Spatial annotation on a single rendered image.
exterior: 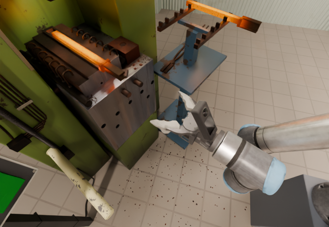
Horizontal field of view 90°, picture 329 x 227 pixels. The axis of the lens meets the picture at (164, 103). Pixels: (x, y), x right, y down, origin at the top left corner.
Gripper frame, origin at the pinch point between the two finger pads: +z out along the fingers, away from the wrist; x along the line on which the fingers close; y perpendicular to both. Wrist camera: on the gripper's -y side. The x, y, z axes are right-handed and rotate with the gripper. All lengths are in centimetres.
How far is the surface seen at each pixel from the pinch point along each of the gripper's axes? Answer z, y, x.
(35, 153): 45, 32, -42
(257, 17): 28, 94, 285
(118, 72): 21.3, -1.3, 0.2
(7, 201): 12.4, 1.3, -44.2
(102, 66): 28.9, -0.7, -1.2
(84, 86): 30.5, 3.8, -10.2
